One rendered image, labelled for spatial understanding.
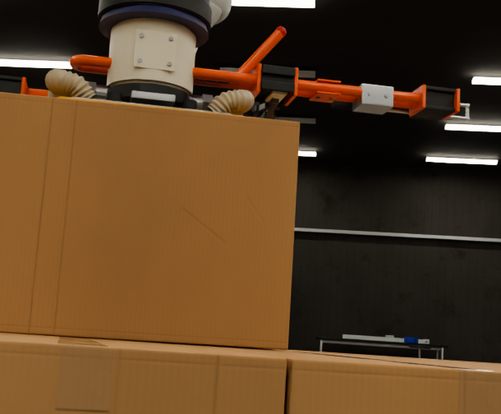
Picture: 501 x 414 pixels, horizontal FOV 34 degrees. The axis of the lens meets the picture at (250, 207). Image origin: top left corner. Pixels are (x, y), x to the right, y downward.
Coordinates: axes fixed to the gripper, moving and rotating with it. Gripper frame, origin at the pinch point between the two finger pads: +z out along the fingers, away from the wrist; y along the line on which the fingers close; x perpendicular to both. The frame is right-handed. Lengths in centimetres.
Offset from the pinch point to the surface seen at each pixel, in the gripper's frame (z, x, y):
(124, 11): 8.7, 32.5, -7.8
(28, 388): 80, 41, 58
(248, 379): 80, 20, 56
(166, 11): 10.9, 24.8, -8.0
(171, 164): 20.1, 22.6, 23.2
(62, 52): -858, 71, -299
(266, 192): 21.3, 5.9, 26.6
